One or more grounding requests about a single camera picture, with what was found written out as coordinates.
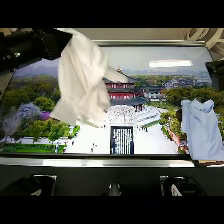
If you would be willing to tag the light blue shirt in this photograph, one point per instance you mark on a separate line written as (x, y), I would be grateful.
(201, 133)

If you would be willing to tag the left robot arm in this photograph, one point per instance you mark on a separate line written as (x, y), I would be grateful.
(26, 45)

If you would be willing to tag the white shirt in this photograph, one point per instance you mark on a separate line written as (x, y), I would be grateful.
(81, 83)

